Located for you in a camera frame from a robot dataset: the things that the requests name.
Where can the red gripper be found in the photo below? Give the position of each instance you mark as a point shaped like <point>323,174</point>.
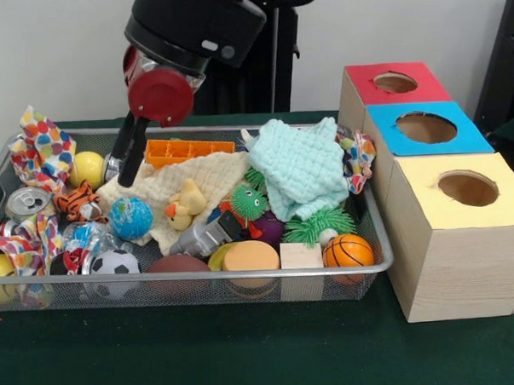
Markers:
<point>161,98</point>

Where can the mint green knitted cloth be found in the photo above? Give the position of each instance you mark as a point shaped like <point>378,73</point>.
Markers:
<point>298,169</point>

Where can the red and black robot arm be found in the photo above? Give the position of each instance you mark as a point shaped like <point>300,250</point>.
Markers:
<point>190,20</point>

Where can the wooden box with three holes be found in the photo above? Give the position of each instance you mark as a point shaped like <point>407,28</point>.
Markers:
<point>456,269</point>

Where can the black printed drink can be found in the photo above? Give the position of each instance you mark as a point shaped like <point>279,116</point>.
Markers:
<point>110,169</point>

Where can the orange plastic building block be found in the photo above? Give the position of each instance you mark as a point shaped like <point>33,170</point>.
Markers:
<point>187,150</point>

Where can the blue globe ball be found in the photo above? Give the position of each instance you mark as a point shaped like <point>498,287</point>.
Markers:
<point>131,217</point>

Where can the yellow plush toy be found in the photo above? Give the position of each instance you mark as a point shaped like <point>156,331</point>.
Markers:
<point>185,204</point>

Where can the cream knitted cloth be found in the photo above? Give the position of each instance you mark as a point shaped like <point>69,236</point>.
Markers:
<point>205,173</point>

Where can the black and white soccer ball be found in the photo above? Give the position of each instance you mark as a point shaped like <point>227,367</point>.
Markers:
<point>115,263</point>

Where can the brown toy football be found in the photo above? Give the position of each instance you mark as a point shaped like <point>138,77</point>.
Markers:
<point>177,264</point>

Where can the orange foam disc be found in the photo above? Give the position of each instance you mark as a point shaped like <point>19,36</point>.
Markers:
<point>251,256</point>

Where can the plain wooden cube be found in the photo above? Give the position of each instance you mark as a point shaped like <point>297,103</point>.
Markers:
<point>301,255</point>

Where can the dark green tablecloth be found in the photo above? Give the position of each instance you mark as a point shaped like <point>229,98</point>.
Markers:
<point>247,350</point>

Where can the orange toy basketball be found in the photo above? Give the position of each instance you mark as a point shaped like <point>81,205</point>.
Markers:
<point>348,250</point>

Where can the black flat panel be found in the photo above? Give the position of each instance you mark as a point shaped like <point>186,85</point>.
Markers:
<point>503,62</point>

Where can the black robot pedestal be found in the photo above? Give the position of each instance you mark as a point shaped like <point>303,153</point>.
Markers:
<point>283,72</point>

